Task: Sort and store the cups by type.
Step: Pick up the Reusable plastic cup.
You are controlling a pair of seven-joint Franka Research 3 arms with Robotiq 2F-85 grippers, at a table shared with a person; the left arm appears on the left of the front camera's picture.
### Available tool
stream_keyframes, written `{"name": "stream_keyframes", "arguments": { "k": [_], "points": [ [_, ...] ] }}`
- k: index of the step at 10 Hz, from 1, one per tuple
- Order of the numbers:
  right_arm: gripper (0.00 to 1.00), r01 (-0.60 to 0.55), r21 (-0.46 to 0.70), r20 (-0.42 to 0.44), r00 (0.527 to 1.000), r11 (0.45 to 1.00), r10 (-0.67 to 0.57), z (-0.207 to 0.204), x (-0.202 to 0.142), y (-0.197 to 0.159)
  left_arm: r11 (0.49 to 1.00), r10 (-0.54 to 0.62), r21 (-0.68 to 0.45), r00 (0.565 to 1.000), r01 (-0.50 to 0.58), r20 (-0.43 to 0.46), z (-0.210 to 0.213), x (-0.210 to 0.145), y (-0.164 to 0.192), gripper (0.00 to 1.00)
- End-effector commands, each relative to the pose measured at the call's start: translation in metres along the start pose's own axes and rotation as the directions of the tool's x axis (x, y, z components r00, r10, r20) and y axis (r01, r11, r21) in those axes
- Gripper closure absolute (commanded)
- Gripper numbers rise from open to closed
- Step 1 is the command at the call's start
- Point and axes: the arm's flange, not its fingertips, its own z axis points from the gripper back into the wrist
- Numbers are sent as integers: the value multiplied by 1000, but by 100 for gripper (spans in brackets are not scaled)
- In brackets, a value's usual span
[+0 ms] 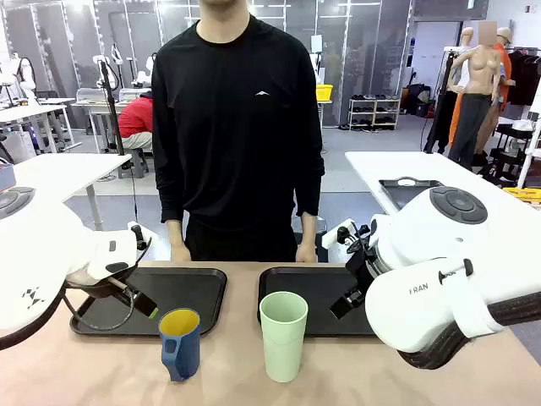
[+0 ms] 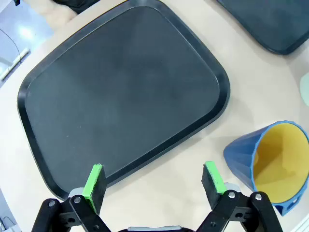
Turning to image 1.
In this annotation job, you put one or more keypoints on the person's right hand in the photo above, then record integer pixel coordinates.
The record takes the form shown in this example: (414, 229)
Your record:
(181, 253)

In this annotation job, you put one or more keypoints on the yellow plastic basket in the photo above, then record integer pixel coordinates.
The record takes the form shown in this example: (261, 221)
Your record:
(324, 92)

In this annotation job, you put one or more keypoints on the person's left forearm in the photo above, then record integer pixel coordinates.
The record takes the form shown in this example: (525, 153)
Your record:
(309, 228)

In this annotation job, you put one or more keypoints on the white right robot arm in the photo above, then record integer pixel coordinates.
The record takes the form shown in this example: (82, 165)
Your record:
(439, 249)

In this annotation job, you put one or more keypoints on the tall pale green cup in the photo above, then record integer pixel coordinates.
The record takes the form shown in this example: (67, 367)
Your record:
(283, 338)

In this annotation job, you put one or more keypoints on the blue mug yellow inside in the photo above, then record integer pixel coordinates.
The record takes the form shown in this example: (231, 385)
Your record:
(181, 347)

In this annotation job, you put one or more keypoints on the white background desk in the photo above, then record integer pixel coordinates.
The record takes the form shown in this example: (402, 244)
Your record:
(29, 114)

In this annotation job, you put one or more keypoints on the black plastic tray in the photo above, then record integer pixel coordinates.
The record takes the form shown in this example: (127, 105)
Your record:
(181, 292)
(317, 287)

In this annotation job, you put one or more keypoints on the black tripod stand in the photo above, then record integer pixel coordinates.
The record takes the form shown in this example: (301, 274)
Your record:
(110, 105)

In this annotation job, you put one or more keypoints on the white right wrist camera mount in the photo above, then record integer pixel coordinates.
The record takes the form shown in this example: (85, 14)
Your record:
(334, 237)

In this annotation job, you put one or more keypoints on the seated person in red jacket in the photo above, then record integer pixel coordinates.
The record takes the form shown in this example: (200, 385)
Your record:
(135, 122)

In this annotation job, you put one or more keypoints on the person's right forearm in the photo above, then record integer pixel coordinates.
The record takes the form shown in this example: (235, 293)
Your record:
(175, 232)

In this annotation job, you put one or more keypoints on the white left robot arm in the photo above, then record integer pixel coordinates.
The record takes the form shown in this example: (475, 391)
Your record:
(38, 254)

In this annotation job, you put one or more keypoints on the wooden shoe rack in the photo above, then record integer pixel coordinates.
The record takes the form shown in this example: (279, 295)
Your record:
(374, 112)

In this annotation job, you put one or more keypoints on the person's left hand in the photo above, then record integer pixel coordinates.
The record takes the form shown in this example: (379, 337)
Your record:
(305, 253)

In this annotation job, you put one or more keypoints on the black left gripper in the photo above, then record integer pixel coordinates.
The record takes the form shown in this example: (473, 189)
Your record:
(107, 289)

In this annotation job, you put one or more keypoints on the mannequin in orange garment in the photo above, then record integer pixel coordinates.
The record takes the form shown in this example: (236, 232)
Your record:
(504, 67)

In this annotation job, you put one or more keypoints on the yellow flat object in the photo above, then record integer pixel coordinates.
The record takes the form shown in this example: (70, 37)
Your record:
(524, 194)

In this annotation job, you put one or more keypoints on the dark clothes on rack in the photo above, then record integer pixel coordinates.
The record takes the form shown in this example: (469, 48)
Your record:
(524, 76)

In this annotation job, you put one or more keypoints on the person in black shirt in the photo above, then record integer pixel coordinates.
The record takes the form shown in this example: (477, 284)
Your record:
(236, 139)

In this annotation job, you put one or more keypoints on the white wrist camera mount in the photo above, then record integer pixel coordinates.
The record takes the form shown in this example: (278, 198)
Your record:
(114, 254)
(334, 237)

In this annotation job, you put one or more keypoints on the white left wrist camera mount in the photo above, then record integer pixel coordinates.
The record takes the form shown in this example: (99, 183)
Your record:
(114, 254)

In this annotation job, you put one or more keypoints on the grey step stool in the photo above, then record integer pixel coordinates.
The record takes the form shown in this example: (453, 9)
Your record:
(135, 162)

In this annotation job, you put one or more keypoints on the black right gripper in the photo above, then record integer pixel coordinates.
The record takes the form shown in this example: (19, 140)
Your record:
(363, 270)

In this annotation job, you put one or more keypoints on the bare beige mannequin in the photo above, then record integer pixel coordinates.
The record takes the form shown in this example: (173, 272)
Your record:
(475, 84)

